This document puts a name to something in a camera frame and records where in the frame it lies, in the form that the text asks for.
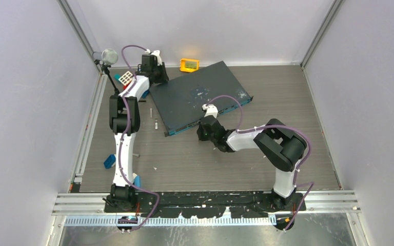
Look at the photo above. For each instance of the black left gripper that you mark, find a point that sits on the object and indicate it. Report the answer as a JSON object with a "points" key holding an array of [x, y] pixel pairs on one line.
{"points": [[165, 78]]}

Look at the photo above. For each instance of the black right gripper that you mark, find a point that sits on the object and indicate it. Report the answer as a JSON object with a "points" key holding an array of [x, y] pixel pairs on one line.
{"points": [[199, 132]]}

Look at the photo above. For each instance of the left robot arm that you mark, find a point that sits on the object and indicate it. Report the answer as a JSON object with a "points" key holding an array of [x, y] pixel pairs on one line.
{"points": [[125, 121]]}

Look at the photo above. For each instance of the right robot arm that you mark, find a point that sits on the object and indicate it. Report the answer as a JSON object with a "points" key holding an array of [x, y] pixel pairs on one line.
{"points": [[285, 147]]}

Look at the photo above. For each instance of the small blue toy brick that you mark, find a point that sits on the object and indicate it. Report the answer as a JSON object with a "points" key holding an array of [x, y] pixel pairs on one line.
{"points": [[144, 95]]}

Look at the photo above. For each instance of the white window toy brick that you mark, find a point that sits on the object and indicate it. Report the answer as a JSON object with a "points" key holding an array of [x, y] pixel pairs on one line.
{"points": [[126, 78]]}

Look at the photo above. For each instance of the blue white wedge block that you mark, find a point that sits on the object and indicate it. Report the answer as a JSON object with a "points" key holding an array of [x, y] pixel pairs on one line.
{"points": [[136, 180]]}

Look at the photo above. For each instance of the blue toy block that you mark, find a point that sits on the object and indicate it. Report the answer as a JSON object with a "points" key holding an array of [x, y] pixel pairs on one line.
{"points": [[110, 161]]}

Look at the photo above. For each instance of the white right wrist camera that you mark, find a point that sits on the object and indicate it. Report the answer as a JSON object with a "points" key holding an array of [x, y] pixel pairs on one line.
{"points": [[210, 110]]}

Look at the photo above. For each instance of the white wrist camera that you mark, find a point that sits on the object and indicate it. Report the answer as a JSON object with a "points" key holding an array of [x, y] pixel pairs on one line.
{"points": [[210, 110], [156, 53]]}

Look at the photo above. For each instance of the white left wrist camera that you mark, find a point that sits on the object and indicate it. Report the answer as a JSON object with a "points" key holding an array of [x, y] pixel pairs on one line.
{"points": [[156, 53]]}

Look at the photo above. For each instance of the dark grey network switch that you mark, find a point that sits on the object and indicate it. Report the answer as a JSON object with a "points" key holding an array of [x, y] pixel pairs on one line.
{"points": [[179, 101]]}

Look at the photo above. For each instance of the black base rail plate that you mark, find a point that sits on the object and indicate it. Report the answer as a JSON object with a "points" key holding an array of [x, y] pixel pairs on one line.
{"points": [[240, 204]]}

